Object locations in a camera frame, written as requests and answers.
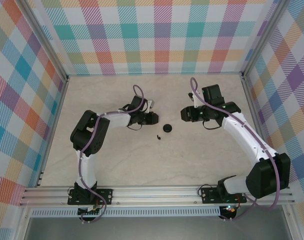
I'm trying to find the grey metal panel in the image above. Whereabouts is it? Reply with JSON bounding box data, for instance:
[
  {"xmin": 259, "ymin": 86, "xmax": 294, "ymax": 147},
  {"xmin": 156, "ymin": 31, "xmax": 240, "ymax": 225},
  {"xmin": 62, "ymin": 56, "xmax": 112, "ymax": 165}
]
[{"xmin": 15, "ymin": 216, "xmax": 299, "ymax": 240}]

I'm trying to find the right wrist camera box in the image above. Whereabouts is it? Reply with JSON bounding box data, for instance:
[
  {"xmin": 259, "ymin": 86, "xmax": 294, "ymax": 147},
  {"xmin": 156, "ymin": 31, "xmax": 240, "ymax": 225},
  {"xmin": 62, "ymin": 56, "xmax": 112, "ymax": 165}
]
[{"xmin": 187, "ymin": 91, "xmax": 201, "ymax": 110}]

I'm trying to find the aluminium right side rail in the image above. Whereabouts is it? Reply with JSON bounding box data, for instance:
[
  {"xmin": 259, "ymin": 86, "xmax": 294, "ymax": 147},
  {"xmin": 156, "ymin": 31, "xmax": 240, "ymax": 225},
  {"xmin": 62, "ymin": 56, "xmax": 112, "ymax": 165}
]
[{"xmin": 241, "ymin": 76, "xmax": 279, "ymax": 161}]

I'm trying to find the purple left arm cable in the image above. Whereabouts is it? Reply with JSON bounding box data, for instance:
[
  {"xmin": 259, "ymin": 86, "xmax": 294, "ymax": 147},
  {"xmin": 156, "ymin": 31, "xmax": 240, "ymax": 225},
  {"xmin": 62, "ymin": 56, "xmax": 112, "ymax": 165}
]
[{"xmin": 78, "ymin": 84, "xmax": 145, "ymax": 225}]

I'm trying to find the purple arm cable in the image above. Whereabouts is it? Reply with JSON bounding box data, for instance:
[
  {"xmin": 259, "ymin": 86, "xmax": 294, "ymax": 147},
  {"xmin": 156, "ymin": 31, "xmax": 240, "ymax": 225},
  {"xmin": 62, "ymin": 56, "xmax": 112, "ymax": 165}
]
[
  {"xmin": 190, "ymin": 76, "xmax": 280, "ymax": 223},
  {"xmin": 78, "ymin": 84, "xmax": 145, "ymax": 225}
]

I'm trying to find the aluminium right frame post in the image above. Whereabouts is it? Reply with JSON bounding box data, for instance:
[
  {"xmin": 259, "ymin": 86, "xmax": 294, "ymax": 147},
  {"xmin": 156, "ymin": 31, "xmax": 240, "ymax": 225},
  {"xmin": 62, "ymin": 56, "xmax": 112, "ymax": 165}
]
[{"xmin": 240, "ymin": 0, "xmax": 289, "ymax": 78}]

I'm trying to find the aluminium frame post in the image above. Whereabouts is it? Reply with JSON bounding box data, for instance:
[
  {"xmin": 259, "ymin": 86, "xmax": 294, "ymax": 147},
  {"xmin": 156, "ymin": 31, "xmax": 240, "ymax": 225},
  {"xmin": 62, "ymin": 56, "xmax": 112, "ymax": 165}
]
[
  {"xmin": 240, "ymin": 0, "xmax": 289, "ymax": 78},
  {"xmin": 21, "ymin": 0, "xmax": 70, "ymax": 83}
]

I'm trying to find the aluminium mounting rail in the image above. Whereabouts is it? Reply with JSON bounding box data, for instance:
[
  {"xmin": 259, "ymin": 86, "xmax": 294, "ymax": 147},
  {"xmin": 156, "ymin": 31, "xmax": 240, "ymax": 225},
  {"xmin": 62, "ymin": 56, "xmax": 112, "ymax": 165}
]
[{"xmin": 19, "ymin": 183, "xmax": 295, "ymax": 207}]

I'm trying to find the aluminium left side rail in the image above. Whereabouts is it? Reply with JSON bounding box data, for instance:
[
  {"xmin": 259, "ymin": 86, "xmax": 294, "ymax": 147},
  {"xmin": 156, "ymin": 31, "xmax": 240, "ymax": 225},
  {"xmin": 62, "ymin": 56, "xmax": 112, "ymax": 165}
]
[{"xmin": 35, "ymin": 77, "xmax": 70, "ymax": 188}]

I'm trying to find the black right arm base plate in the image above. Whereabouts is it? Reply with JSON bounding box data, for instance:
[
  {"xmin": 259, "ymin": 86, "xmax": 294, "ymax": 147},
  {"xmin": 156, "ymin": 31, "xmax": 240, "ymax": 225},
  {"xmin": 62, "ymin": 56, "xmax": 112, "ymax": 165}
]
[{"xmin": 200, "ymin": 187, "xmax": 247, "ymax": 205}]

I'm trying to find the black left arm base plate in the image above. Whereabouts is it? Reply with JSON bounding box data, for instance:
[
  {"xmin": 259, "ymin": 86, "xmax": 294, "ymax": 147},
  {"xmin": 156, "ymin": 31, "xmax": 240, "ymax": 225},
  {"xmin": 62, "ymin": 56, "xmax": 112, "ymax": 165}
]
[{"xmin": 67, "ymin": 188, "xmax": 114, "ymax": 206}]

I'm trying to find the white slotted cable duct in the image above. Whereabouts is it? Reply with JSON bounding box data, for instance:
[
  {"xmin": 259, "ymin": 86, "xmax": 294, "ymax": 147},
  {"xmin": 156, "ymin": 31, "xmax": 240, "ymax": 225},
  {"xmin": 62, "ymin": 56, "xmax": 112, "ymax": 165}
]
[{"xmin": 30, "ymin": 208, "xmax": 221, "ymax": 218}]

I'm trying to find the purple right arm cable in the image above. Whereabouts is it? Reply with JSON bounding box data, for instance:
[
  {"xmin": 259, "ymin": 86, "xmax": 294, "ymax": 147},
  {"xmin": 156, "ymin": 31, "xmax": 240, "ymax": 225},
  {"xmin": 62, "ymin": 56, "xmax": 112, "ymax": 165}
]
[{"xmin": 190, "ymin": 76, "xmax": 280, "ymax": 223}]

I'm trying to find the aluminium left frame post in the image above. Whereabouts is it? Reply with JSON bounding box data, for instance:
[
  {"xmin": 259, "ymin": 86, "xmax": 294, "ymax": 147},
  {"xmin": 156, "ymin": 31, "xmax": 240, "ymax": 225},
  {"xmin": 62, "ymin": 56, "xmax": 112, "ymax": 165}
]
[{"xmin": 21, "ymin": 0, "xmax": 70, "ymax": 83}]

